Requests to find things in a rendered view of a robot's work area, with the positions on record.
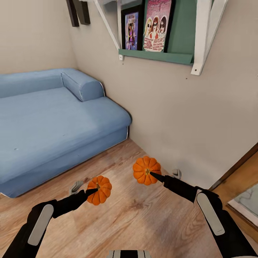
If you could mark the pumpkin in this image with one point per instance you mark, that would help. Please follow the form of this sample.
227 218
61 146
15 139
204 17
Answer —
104 190
142 169

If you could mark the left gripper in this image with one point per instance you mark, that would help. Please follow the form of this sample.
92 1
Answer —
75 201

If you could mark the sofa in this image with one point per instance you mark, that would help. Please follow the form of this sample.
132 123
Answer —
50 121

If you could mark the decorative sign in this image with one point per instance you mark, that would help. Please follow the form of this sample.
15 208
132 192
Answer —
79 9

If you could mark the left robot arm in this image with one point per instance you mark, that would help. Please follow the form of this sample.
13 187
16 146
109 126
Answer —
28 240

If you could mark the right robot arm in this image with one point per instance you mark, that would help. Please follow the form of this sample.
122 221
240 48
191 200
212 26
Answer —
229 238

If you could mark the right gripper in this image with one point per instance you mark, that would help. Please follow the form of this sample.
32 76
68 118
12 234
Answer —
173 184

